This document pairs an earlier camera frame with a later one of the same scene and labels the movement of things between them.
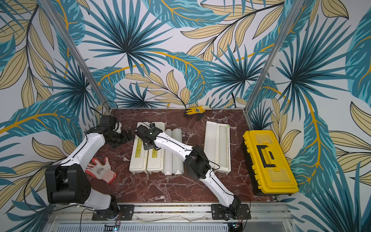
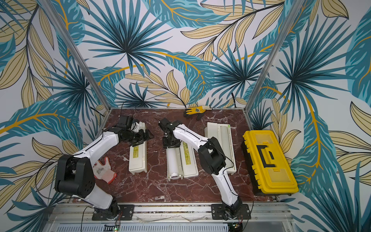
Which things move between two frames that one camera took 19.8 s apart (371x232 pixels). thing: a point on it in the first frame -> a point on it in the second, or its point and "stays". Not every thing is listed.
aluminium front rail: [194, 212] stays
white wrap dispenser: [155, 158] -> [181, 162]
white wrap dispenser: [139, 158] stays
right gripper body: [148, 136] -> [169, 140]
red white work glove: [100, 171] stays
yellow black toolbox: [270, 172] stays
